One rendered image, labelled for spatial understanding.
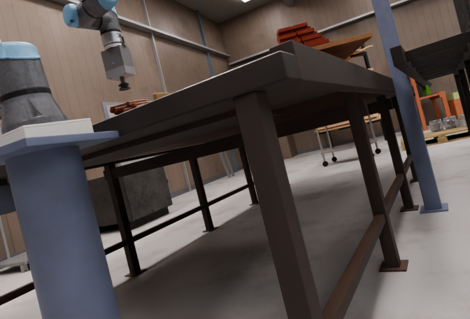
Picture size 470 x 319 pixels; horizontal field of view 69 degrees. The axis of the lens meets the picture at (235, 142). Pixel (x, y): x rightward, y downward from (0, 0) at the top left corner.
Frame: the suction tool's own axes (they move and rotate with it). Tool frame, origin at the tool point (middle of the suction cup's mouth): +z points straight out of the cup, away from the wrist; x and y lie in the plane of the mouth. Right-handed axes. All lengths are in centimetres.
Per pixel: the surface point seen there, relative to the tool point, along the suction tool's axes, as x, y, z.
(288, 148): -988, 121, 75
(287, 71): 38, -64, 18
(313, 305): 34, -56, 69
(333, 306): 17, -58, 78
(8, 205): 3, 66, 31
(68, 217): 45, -7, 37
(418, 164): -151, -111, 72
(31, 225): 50, 0, 37
